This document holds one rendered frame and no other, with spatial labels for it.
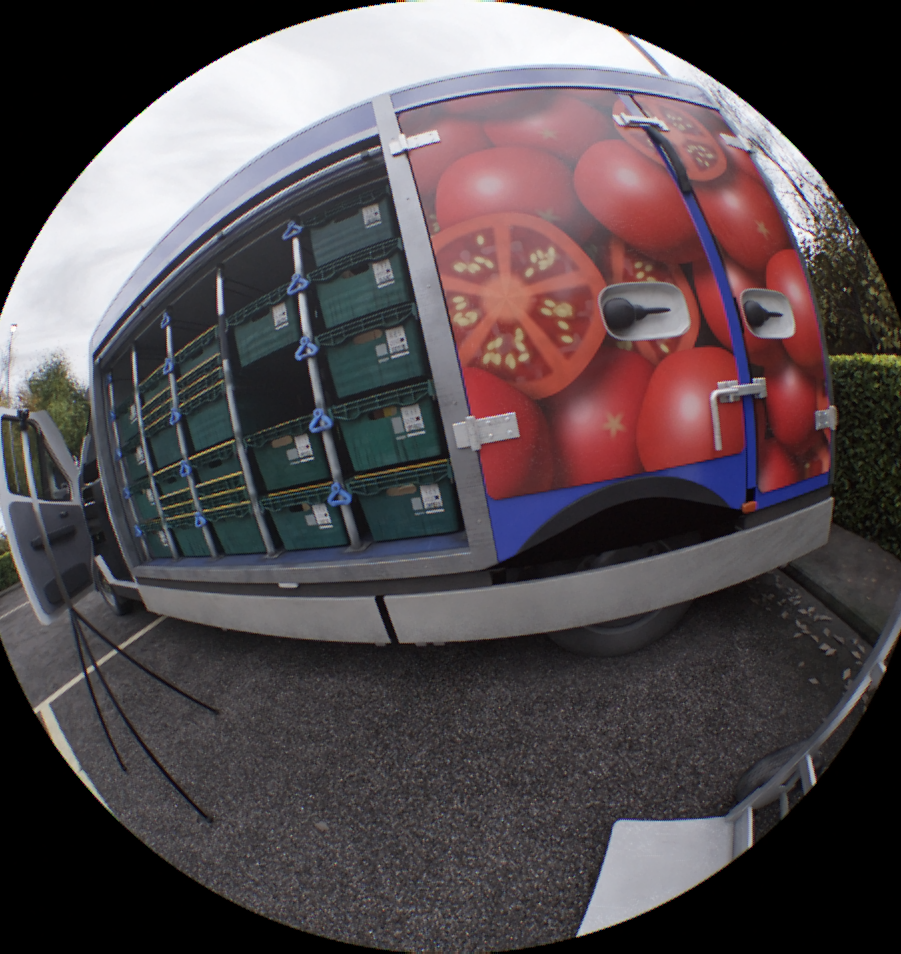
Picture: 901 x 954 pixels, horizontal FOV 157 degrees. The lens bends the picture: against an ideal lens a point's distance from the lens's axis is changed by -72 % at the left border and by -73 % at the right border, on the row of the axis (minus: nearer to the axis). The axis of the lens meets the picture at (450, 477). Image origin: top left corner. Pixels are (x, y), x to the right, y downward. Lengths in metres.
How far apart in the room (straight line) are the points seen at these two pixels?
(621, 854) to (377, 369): 1.59
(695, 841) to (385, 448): 1.54
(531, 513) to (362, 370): 0.73
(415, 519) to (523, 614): 0.49
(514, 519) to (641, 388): 0.52
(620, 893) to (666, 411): 1.26
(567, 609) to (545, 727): 0.44
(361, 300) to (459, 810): 1.68
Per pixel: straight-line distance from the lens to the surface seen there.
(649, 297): 1.07
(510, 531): 0.96
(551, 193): 1.12
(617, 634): 1.41
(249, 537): 1.64
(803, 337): 1.47
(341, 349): 1.21
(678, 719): 1.29
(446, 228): 1.04
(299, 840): 1.27
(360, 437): 1.17
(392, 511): 1.18
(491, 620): 1.12
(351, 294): 1.26
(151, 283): 2.09
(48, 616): 3.41
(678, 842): 1.07
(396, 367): 1.12
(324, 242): 1.42
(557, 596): 1.07
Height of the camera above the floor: 1.04
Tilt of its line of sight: 10 degrees down
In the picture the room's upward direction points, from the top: 12 degrees counter-clockwise
